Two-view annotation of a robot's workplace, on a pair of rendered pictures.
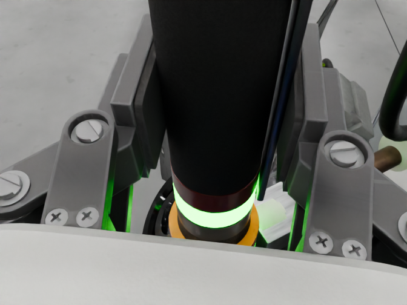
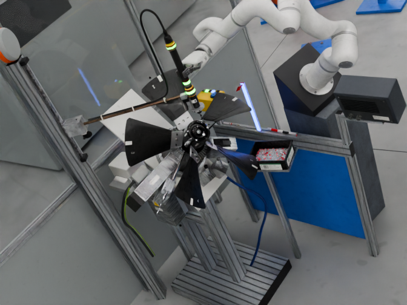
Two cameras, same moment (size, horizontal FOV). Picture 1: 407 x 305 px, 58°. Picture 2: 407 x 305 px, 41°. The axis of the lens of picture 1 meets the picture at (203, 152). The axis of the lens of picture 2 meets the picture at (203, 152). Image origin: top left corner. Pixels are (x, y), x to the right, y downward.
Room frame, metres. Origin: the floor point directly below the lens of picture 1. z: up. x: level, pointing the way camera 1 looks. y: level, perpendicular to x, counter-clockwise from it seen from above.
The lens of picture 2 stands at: (1.79, 1.55, 2.63)
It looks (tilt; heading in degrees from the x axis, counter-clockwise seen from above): 35 degrees down; 224
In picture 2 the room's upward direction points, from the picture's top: 24 degrees counter-clockwise
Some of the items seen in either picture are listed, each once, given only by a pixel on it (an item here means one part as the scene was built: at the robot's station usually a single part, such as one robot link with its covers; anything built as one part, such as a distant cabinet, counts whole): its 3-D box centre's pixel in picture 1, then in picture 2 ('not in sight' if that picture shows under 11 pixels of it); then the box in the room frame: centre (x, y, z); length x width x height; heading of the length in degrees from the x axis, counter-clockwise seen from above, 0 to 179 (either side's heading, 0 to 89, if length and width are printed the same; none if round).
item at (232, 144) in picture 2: not in sight; (218, 147); (0.03, -0.03, 0.98); 0.20 x 0.16 x 0.20; 82
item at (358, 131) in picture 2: not in sight; (337, 160); (-0.49, 0.34, 0.47); 0.30 x 0.30 x 0.93; 72
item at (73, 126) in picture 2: not in sight; (74, 126); (0.36, -0.56, 1.38); 0.10 x 0.07 x 0.08; 117
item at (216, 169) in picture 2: not in sight; (218, 169); (0.11, -0.01, 0.91); 0.12 x 0.08 x 0.12; 82
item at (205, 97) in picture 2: not in sight; (211, 101); (-0.32, -0.25, 1.02); 0.16 x 0.10 x 0.11; 82
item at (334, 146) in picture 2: not in sight; (277, 137); (-0.26, 0.14, 0.82); 0.90 x 0.04 x 0.08; 82
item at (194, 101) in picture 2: not in sight; (182, 73); (0.08, 0.00, 1.49); 0.04 x 0.04 x 0.46
